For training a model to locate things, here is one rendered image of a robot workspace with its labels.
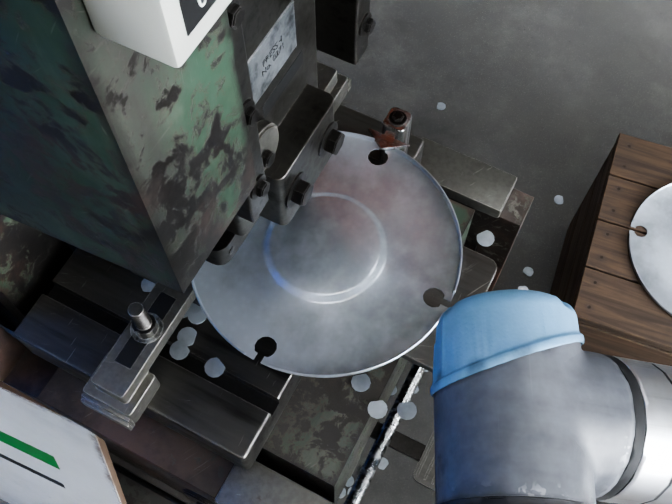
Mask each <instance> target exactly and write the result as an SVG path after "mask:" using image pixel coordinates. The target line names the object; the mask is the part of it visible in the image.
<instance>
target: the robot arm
mask: <svg viewBox="0 0 672 504"><path fill-rule="evenodd" d="M583 344H584V335H583V334H581V333H580V332H579V326H578V320H577V315H576V313H575V311H574V309H573V308H572V307H571V306H570V305H569V304H568V303H566V302H562V301H561V300H560V299H559V298H558V297H556V296H553V295H551V294H547V293H543V292H539V291H533V290H517V289H508V290H497V291H490V292H484V293H480V294H476V295H472V296H470V297H467V298H464V299H462V300H460V301H458V302H457V303H456V304H455V305H454V306H452V307H449V308H447V310H446V311H445V312H444V313H443V314H442V316H441V317H440V319H439V321H438V324H437V327H436V343H435V345H434V358H433V382H432V386H431V387H430V393H431V396H432V397H434V442H435V500H436V504H596V501H600V502H607V503H616V504H672V366H667V365H661V364H655V363H650V362H644V361H638V360H633V359H627V358H621V357H616V356H611V355H605V354H600V353H595V352H590V351H584V350H582V349H581V346H582V345H583Z"/></svg>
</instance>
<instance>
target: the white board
mask: <svg viewBox="0 0 672 504"><path fill-rule="evenodd" d="M0 499H2V500H4V501H6V502H8V503H10V504H127V502H126V499H125V497H124V494H123V491H122V488H121V485H120V483H119V480H118V477H117V474H116V471H115V469H114V466H113V463H112V460H111V458H110V455H109V452H108V449H107V446H106V444H105V441H104V440H103V439H101V438H99V437H98V436H97V435H95V434H94V433H92V432H91V431H89V430H87V429H86V428H84V427H82V426H80V425H79V424H77V423H75V422H73V421H72V420H70V419H68V418H66V417H64V416H63V415H61V414H59V413H57V412H55V411H54V410H52V409H50V408H48V407H47V406H45V405H43V404H41V403H39V402H38V401H36V400H34V399H32V398H31V397H29V396H27V395H25V394H23V393H22V392H20V391H18V390H16V389H15V388H13V387H11V386H9V385H7V384H6V383H4V382H2V381H0Z"/></svg>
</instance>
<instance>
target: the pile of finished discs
mask: <svg viewBox="0 0 672 504"><path fill-rule="evenodd" d="M636 226H642V227H644V228H645V229H646V231H647V235H646V236H645V237H639V236H637V235H636V234H635V233H634V232H635V231H632V230H630V231H629V241H628V243H629V254H630V259H631V263H632V266H633V269H634V271H635V273H636V276H637V278H638V279H639V281H640V283H641V285H642V286H643V288H644V289H645V291H646V292H647V293H648V294H649V296H650V297H651V298H652V299H653V300H654V301H655V302H656V303H657V304H658V305H659V306H660V307H661V308H662V309H663V310H664V311H666V312H667V313H668V314H670V315H671V316H672V183H670V184H668V185H666V186H663V187H662V188H660V189H658V190H656V191H655V192H654V193H652V194H651V195H650V196H649V197H648V198H647V199H646V200H645V201H644V202H643V203H642V204H641V206H640V207H639V208H638V210H637V212H636V213H635V215H634V217H633V220H632V223H631V227H634V228H636Z"/></svg>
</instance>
